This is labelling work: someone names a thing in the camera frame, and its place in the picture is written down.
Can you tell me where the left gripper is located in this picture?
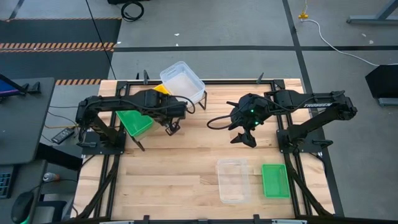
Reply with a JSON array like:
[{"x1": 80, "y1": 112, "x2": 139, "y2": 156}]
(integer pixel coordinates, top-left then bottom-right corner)
[{"x1": 161, "y1": 95, "x2": 187, "y2": 136}]

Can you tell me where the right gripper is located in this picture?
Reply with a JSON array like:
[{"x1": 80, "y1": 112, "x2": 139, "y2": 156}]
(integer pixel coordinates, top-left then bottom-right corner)
[{"x1": 226, "y1": 93, "x2": 271, "y2": 149}]

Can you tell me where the yellow plastic basket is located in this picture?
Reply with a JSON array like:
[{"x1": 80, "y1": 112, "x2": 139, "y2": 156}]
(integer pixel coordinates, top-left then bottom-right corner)
[{"x1": 154, "y1": 83, "x2": 172, "y2": 96}]

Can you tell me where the black power adapter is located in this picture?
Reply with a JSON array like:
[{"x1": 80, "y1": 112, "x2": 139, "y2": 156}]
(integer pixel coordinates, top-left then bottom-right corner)
[{"x1": 51, "y1": 126, "x2": 75, "y2": 144}]

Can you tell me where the silver drink can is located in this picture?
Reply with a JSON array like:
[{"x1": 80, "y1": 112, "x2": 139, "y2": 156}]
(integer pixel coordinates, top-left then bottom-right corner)
[{"x1": 42, "y1": 172, "x2": 60, "y2": 183}]

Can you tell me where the black cabinet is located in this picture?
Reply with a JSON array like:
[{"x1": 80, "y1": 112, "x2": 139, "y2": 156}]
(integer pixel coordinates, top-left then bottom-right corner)
[{"x1": 364, "y1": 63, "x2": 398, "y2": 107}]

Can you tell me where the black desk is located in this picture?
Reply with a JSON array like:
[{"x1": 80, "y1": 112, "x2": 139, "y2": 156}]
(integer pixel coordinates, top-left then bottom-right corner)
[{"x1": 0, "y1": 77, "x2": 57, "y2": 166}]

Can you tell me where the grey metal table leg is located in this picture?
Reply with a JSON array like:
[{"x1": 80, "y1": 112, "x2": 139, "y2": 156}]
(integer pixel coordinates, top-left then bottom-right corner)
[{"x1": 346, "y1": 0, "x2": 398, "y2": 26}]

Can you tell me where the computer monitor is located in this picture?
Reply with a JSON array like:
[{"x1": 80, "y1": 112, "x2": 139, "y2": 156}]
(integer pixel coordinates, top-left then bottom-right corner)
[{"x1": 0, "y1": 73, "x2": 42, "y2": 102}]

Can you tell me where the black computer mouse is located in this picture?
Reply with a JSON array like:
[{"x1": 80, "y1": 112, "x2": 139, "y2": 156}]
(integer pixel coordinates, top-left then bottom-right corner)
[{"x1": 11, "y1": 190, "x2": 35, "y2": 224}]

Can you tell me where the backlit keyboard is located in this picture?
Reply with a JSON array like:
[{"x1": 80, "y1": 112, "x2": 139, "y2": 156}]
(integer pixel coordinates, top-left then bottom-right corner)
[{"x1": 0, "y1": 172, "x2": 14, "y2": 200}]

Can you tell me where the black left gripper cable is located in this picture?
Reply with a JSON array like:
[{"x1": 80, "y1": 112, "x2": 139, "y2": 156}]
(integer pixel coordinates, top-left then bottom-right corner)
[{"x1": 172, "y1": 95, "x2": 197, "y2": 114}]

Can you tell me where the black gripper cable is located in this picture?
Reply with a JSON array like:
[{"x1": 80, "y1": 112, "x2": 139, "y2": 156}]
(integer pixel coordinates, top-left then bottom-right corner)
[
  {"x1": 172, "y1": 95, "x2": 197, "y2": 114},
  {"x1": 206, "y1": 114, "x2": 238, "y2": 131}
]

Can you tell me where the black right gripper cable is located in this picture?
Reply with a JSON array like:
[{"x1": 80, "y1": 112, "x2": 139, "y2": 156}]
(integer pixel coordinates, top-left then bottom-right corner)
[{"x1": 206, "y1": 114, "x2": 238, "y2": 131}]

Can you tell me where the black aluminium table frame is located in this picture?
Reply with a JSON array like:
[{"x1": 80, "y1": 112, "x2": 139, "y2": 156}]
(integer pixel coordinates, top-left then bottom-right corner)
[{"x1": 74, "y1": 71, "x2": 345, "y2": 224}]

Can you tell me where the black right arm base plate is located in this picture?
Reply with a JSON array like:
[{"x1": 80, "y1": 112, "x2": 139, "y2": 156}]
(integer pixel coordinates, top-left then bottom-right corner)
[{"x1": 277, "y1": 129, "x2": 333, "y2": 154}]

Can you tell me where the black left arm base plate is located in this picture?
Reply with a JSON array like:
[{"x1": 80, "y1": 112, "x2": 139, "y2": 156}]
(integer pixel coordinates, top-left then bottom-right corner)
[{"x1": 77, "y1": 129, "x2": 126, "y2": 156}]

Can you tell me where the thin black desk cable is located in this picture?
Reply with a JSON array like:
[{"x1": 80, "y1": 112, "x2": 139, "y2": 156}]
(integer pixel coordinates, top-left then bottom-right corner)
[{"x1": 43, "y1": 104, "x2": 96, "y2": 130}]

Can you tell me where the long black floor cable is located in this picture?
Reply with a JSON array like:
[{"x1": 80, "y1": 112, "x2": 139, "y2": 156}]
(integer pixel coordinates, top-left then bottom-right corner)
[{"x1": 84, "y1": 0, "x2": 118, "y2": 80}]

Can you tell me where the white floor cable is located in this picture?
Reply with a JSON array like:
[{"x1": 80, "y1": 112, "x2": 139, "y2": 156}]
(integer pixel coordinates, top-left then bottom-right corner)
[{"x1": 300, "y1": 18, "x2": 381, "y2": 67}]

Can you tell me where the coiled black cable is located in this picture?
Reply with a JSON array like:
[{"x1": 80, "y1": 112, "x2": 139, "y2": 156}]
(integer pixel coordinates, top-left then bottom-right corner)
[{"x1": 120, "y1": 1, "x2": 146, "y2": 22}]

